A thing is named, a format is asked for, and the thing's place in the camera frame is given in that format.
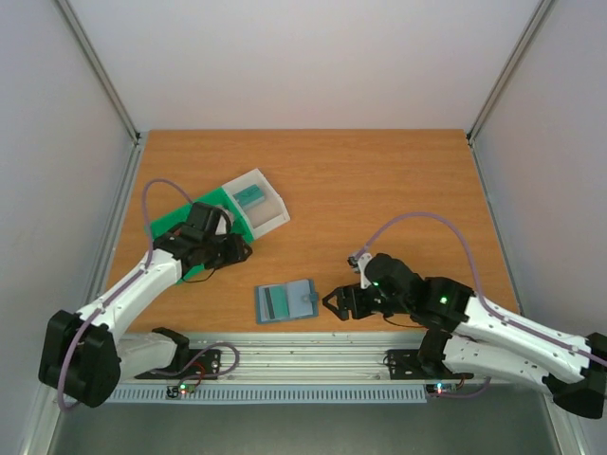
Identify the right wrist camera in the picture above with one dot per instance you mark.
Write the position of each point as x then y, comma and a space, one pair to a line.
358, 265

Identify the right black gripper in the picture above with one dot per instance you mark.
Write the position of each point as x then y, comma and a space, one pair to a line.
353, 300

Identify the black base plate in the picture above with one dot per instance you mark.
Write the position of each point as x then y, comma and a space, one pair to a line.
403, 364
208, 364

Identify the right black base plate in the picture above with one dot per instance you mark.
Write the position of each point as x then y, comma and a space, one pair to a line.
403, 364

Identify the small circuit board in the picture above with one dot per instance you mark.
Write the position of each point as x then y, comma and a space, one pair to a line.
181, 390
441, 388

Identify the teal striped card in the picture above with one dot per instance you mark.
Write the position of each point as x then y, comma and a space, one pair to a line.
276, 303

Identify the right small circuit board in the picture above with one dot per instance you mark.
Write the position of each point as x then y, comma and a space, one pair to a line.
441, 388

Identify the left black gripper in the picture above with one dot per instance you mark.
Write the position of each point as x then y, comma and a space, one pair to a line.
236, 252

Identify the right aluminium frame post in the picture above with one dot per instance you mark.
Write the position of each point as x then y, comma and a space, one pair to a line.
527, 37

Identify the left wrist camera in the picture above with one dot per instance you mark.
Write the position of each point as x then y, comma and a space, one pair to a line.
226, 220

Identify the front aluminium rail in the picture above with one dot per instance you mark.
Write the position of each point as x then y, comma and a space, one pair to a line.
341, 356

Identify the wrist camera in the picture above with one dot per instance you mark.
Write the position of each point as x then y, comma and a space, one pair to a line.
358, 265
226, 220

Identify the aluminium frame post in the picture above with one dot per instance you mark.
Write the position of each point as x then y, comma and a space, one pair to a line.
87, 48
527, 37

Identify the green plastic bin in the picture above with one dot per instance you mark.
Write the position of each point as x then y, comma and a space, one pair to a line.
215, 198

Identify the white plastic bin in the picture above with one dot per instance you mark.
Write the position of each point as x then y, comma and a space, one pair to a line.
265, 217

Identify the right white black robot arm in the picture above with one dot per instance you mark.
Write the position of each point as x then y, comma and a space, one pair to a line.
466, 335

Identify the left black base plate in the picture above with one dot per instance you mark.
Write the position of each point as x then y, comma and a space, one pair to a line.
208, 364

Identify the blue card holder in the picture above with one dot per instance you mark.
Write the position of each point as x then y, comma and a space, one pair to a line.
303, 301

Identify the grey slotted cable duct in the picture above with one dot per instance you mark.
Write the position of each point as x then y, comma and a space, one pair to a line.
223, 395

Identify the left aluminium frame post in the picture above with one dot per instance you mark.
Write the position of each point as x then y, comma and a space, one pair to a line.
87, 48

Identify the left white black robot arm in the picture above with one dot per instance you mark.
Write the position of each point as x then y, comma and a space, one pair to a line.
84, 354

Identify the left small circuit board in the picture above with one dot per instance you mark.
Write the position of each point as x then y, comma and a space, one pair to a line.
181, 390

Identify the teal card stack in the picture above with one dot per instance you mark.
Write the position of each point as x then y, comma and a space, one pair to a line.
250, 197

